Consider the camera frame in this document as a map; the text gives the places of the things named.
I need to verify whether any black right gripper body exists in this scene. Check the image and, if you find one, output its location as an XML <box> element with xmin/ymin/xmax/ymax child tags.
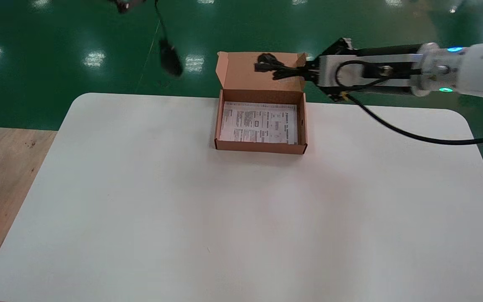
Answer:
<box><xmin>309</xmin><ymin>38</ymin><xmax>421</xmax><ymax>84</ymax></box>

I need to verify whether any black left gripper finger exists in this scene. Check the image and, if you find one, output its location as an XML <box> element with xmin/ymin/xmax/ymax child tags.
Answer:
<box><xmin>115</xmin><ymin>0</ymin><xmax>142</xmax><ymax>12</ymax></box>

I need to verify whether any black power cable with plug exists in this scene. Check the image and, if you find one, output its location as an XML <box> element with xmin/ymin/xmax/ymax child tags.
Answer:
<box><xmin>254</xmin><ymin>53</ymin><xmax>310</xmax><ymax>81</ymax></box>

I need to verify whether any black wired computer mouse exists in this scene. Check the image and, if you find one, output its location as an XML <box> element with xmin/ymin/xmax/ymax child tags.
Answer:
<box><xmin>154</xmin><ymin>0</ymin><xmax>184</xmax><ymax>78</ymax></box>

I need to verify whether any brown cardboard storage box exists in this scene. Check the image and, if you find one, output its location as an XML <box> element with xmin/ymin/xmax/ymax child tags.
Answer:
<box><xmin>214</xmin><ymin>51</ymin><xmax>310</xmax><ymax>155</ymax></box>

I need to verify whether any white printed paper manual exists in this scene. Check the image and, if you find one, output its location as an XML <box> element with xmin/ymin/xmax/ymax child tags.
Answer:
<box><xmin>219</xmin><ymin>102</ymin><xmax>299</xmax><ymax>145</ymax></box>

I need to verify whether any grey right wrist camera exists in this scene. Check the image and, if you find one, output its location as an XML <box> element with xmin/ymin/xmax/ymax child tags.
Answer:
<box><xmin>319</xmin><ymin>54</ymin><xmax>420</xmax><ymax>96</ymax></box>

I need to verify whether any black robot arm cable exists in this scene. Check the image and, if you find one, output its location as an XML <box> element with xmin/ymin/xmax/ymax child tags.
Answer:
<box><xmin>335</xmin><ymin>60</ymin><xmax>483</xmax><ymax>146</ymax></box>

